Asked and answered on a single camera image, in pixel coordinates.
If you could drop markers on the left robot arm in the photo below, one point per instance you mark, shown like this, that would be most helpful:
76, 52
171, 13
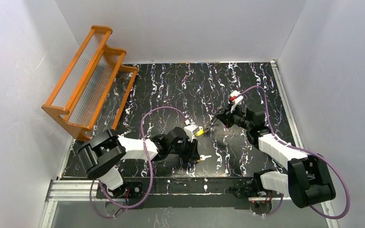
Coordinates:
101, 154

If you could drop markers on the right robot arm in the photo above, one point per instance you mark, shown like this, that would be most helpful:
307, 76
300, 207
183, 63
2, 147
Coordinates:
307, 181

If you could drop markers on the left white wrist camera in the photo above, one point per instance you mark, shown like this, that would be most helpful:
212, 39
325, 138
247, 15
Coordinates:
191, 129

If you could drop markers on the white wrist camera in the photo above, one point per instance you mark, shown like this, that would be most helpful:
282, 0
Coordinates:
235, 100
191, 129

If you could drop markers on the yellow tagged key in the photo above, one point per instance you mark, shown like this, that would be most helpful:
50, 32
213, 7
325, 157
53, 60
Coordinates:
203, 157
200, 132

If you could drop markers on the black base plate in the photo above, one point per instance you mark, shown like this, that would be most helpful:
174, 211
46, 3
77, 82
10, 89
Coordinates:
218, 192

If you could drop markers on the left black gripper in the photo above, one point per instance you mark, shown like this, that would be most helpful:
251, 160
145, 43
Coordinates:
192, 148

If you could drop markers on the orange wooden rack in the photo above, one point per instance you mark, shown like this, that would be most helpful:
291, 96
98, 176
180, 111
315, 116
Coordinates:
79, 96

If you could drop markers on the white keyring holder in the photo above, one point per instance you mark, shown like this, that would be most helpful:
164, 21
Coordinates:
208, 126

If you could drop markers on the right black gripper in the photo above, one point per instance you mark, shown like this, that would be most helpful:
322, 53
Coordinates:
229, 114

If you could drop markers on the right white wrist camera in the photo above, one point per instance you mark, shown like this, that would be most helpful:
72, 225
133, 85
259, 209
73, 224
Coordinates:
235, 100

